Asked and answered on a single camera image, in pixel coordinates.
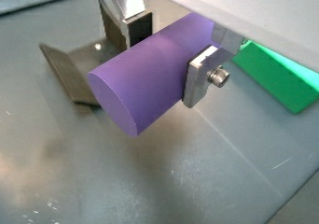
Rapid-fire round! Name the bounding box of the green shape sorter base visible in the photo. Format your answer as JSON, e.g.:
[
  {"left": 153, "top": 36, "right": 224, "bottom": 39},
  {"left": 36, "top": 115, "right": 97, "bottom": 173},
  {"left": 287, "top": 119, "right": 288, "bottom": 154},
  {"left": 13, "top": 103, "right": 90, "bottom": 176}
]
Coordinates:
[{"left": 233, "top": 41, "right": 319, "bottom": 114}]

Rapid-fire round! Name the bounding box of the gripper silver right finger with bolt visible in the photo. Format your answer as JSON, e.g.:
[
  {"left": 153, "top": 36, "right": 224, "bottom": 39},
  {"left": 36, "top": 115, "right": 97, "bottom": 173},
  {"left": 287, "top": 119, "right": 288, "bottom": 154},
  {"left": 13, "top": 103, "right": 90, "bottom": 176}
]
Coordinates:
[{"left": 181, "top": 24, "right": 243, "bottom": 108}]

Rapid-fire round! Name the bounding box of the black curved cradle stand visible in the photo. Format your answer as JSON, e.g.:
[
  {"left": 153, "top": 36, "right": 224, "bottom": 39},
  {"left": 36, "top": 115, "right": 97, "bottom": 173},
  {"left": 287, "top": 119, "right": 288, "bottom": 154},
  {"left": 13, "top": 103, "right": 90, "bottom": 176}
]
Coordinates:
[{"left": 40, "top": 38, "right": 123, "bottom": 106}]

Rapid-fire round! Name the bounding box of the purple cylinder block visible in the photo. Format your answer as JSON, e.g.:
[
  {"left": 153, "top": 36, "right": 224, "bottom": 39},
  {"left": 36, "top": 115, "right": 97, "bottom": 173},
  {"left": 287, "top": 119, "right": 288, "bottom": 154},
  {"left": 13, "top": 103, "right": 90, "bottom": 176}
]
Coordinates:
[{"left": 86, "top": 13, "right": 215, "bottom": 136}]

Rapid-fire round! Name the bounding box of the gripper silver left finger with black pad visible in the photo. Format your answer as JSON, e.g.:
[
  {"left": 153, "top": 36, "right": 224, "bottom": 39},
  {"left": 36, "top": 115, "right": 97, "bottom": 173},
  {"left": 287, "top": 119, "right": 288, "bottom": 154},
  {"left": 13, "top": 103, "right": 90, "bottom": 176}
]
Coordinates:
[{"left": 98, "top": 0, "right": 153, "bottom": 51}]

